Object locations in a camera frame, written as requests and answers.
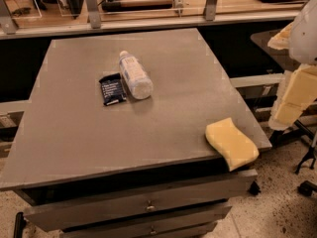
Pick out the yellow sponge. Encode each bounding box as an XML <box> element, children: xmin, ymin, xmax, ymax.
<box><xmin>205</xmin><ymin>118</ymin><xmax>260</xmax><ymax>172</ymax></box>

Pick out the clear blue plastic bottle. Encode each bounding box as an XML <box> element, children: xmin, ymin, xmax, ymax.
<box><xmin>119</xmin><ymin>51</ymin><xmax>154</xmax><ymax>100</ymax></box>

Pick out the upper grey drawer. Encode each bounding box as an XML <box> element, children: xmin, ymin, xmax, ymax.
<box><xmin>24</xmin><ymin>170</ymin><xmax>257</xmax><ymax>231</ymax></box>

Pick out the black tripod stand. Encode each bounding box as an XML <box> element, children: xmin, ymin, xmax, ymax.
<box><xmin>294</xmin><ymin>116</ymin><xmax>317</xmax><ymax>197</ymax></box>

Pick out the grey drawer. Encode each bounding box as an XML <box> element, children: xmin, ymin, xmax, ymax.
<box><xmin>24</xmin><ymin>170</ymin><xmax>257</xmax><ymax>231</ymax></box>
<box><xmin>60</xmin><ymin>202</ymin><xmax>231</xmax><ymax>238</ymax></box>

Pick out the lower grey drawer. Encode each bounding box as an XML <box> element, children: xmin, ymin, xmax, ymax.
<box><xmin>60</xmin><ymin>202</ymin><xmax>231</xmax><ymax>238</ymax></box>

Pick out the dark blue snack packet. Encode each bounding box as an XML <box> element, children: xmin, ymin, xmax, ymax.
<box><xmin>99</xmin><ymin>73</ymin><xmax>127</xmax><ymax>106</ymax></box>

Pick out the grey metal railing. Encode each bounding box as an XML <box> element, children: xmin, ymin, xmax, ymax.
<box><xmin>0</xmin><ymin>0</ymin><xmax>308</xmax><ymax>40</ymax></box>

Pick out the grey drawer cabinet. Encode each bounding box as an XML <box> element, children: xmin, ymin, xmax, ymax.
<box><xmin>1</xmin><ymin>29</ymin><xmax>269</xmax><ymax>235</ymax></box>

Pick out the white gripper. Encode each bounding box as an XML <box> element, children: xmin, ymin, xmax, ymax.
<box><xmin>267</xmin><ymin>0</ymin><xmax>317</xmax><ymax>126</ymax></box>

